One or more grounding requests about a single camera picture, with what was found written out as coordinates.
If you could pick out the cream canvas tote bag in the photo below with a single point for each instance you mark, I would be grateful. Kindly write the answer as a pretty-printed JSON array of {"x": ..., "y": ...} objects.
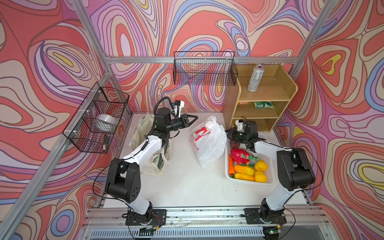
[{"x": 154, "y": 156}]

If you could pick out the black wire basket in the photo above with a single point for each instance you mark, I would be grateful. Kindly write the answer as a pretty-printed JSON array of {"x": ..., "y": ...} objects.
[
  {"x": 205, "y": 68},
  {"x": 100, "y": 100}
]

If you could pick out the silver drink can right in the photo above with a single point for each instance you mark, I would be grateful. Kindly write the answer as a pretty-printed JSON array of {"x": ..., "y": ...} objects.
[{"x": 256, "y": 77}]

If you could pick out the yellow lemon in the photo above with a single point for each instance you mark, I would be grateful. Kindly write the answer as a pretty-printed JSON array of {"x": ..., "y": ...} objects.
[
  {"x": 261, "y": 166},
  {"x": 260, "y": 177}
]

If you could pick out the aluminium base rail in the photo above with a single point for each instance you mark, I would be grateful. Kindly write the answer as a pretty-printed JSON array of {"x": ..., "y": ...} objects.
[{"x": 210, "y": 217}]

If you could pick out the orange carrot left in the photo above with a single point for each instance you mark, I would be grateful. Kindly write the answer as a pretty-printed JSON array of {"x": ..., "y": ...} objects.
[{"x": 231, "y": 170}]

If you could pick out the yellow squash upper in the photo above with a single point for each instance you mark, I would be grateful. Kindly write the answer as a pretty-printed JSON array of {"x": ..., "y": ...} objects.
[{"x": 244, "y": 170}]

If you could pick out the yellow squash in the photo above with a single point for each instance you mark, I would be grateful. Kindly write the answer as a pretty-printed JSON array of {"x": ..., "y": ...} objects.
[
  {"x": 244, "y": 177},
  {"x": 244, "y": 170}
]

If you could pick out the dark red passion fruit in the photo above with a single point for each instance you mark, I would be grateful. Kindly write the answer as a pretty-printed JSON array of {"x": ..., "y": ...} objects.
[{"x": 234, "y": 145}]

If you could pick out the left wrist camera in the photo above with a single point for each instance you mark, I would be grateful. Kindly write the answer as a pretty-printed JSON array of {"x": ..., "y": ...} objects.
[{"x": 177, "y": 108}]

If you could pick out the yellow lemon lower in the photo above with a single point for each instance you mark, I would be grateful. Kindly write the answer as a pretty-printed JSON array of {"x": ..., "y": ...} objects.
[{"x": 260, "y": 177}]

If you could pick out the pink dragon fruit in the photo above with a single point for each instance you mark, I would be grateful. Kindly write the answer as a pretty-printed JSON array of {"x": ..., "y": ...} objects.
[{"x": 242, "y": 157}]

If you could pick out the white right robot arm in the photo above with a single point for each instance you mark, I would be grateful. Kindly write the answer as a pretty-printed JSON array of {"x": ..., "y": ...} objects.
[{"x": 294, "y": 170}]

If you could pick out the silver tape roll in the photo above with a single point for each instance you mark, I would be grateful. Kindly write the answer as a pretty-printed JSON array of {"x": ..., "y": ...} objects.
[{"x": 106, "y": 123}]

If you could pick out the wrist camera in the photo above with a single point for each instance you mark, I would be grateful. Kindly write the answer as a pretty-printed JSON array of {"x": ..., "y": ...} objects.
[
  {"x": 240, "y": 125},
  {"x": 177, "y": 108}
]

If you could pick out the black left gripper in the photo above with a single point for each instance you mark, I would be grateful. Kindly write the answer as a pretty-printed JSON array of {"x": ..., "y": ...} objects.
[{"x": 184, "y": 122}]

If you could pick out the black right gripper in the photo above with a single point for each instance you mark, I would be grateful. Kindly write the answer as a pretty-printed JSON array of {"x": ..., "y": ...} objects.
[{"x": 231, "y": 133}]

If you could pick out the yellow squash lower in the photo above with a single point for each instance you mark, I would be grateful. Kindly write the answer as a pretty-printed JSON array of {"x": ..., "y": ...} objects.
[{"x": 244, "y": 177}]

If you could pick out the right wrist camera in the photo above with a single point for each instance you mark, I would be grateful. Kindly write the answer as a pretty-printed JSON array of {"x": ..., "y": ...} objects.
[{"x": 240, "y": 125}]

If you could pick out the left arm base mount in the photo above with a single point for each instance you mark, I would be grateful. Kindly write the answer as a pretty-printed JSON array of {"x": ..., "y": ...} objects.
[{"x": 155, "y": 217}]

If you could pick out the wooden shelf unit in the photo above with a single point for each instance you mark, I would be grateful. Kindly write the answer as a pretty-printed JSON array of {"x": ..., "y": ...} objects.
[{"x": 276, "y": 86}]

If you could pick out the green snack packet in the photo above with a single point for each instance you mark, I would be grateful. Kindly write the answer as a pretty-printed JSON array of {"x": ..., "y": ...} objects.
[{"x": 263, "y": 105}]

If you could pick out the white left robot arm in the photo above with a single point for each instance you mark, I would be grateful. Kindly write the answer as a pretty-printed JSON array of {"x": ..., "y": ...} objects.
[{"x": 124, "y": 175}]

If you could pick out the white plastic produce basket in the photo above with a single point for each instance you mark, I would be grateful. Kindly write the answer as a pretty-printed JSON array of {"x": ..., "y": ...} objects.
[{"x": 270, "y": 172}]

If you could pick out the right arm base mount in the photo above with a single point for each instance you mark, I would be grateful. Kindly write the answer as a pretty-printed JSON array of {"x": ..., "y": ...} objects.
[{"x": 264, "y": 215}]

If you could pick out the black wire basket left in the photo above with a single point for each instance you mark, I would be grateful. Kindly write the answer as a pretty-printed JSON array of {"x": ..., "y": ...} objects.
[{"x": 100, "y": 100}]

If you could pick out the yellow lemon upper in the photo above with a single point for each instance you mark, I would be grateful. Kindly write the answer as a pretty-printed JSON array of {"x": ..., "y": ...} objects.
[{"x": 261, "y": 166}]

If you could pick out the white plastic grocery bag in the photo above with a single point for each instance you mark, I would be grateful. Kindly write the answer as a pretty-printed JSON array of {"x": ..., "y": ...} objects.
[{"x": 208, "y": 141}]

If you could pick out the black wire basket back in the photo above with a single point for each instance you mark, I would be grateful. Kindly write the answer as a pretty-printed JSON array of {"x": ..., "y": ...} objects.
[{"x": 205, "y": 68}]

